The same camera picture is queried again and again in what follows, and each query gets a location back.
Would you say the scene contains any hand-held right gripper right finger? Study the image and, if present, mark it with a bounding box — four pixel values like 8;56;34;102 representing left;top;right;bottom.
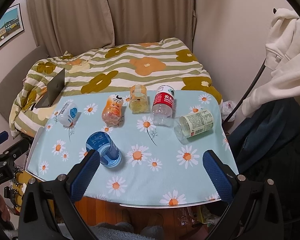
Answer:
202;150;283;227

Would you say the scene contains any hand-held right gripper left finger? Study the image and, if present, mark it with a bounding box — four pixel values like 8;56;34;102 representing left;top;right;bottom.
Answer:
19;149;101;227

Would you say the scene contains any blue plastic bottle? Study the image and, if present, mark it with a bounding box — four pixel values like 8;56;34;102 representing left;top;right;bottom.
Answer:
86;131;122;168

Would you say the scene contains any person's left hand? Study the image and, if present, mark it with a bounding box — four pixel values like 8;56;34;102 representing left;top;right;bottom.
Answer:
0;194;12;222

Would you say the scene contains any yellow cloth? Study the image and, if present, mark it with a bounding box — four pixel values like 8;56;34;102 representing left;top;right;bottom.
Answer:
11;171;30;208

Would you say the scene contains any yellow green packet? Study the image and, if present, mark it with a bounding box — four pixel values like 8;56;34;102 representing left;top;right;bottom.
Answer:
196;205;211;224

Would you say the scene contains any clear empty plastic bottle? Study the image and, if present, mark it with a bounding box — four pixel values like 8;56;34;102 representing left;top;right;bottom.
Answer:
176;206;198;227

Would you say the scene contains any light blue daisy tablecloth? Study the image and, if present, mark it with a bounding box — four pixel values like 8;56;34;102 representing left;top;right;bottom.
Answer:
25;89;239;207

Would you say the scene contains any grey padded headboard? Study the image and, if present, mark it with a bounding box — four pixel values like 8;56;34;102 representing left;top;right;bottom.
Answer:
0;45;49;128

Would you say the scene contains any clear bottle with green label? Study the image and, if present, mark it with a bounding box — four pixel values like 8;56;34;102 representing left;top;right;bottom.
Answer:
174;109;214;145

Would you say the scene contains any black garment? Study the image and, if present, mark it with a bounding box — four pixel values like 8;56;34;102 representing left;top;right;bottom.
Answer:
236;135;300;230

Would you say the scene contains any white bottle with blue label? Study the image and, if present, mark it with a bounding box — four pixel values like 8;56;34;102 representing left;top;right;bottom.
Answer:
58;101;78;127

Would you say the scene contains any orange plastic bottle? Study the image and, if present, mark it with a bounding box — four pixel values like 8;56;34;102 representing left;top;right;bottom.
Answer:
101;94;123;126

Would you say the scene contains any white plastic bag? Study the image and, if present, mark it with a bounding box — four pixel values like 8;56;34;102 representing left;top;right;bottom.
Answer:
221;100;235;122

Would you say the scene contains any grey laptop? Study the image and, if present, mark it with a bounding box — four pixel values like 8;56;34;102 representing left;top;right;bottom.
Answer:
35;68;66;109

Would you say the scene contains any brown slipper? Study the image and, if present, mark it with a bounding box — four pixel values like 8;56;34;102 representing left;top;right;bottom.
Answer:
142;212;165;230

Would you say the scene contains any dark teal jacket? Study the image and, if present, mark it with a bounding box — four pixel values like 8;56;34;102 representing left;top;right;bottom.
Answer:
227;97;300;160

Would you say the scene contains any black curved tube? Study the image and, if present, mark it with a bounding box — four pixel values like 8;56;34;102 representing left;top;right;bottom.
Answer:
221;57;268;123

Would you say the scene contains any yellow plastic bottle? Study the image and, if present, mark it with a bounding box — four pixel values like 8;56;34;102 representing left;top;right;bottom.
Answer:
129;84;150;114

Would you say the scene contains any clear bottle with red label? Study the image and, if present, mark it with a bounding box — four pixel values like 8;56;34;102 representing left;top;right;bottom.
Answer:
151;85;175;127

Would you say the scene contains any striped floral blanket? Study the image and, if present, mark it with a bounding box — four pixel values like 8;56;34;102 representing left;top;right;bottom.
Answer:
9;37;223;139

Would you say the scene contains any white hoodie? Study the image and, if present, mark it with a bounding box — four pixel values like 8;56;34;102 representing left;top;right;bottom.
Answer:
241;8;300;118

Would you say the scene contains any beige curtain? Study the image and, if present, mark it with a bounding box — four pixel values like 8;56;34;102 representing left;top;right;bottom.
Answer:
106;0;198;49
25;0;115;55

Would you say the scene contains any framed wall poster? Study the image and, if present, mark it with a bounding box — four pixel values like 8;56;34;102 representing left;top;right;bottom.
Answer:
0;3;25;57

